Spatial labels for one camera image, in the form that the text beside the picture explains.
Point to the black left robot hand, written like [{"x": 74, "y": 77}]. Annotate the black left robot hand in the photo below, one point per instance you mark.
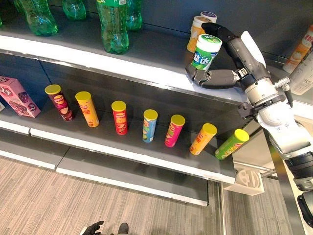
[{"x": 94, "y": 228}]

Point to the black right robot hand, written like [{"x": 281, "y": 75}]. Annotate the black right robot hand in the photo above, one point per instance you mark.
[{"x": 247, "y": 56}]

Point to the green white gum jar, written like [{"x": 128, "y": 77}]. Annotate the green white gum jar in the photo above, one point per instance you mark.
[{"x": 205, "y": 52}]

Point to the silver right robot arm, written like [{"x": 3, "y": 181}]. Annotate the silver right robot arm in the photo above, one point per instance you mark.
[{"x": 281, "y": 127}]

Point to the orange white milk tea cup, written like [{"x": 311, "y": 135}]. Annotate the orange white milk tea cup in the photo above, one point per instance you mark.
[{"x": 299, "y": 49}]

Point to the purple lid milk tea cup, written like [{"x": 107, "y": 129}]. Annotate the purple lid milk tea cup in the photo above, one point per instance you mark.
[{"x": 209, "y": 16}]

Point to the green chip can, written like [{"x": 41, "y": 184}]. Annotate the green chip can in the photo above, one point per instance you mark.
[{"x": 230, "y": 145}]

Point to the grey metal shelf unit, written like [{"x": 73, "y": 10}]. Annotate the grey metal shelf unit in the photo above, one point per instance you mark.
[{"x": 146, "y": 80}]

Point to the pink chip can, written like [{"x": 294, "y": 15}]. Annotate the pink chip can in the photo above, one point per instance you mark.
[{"x": 174, "y": 132}]

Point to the red chip can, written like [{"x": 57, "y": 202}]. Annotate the red chip can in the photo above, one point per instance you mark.
[{"x": 119, "y": 118}]

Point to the blue chip can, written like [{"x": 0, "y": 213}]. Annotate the blue chip can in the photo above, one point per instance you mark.
[{"x": 149, "y": 127}]

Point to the green plastic soda bottle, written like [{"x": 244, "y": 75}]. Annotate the green plastic soda bottle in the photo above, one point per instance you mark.
[
  {"x": 74, "y": 9},
  {"x": 135, "y": 18},
  {"x": 113, "y": 29},
  {"x": 40, "y": 18}
]

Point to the yellow orange chip can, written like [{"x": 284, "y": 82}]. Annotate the yellow orange chip can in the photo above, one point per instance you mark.
[{"x": 88, "y": 110}]

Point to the white box with logo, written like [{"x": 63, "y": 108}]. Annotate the white box with logo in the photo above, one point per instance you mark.
[{"x": 247, "y": 180}]

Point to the maroon chip can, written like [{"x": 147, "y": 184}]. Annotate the maroon chip can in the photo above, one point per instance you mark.
[{"x": 61, "y": 104}]

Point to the pink snack box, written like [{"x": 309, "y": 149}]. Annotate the pink snack box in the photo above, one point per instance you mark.
[{"x": 17, "y": 96}]

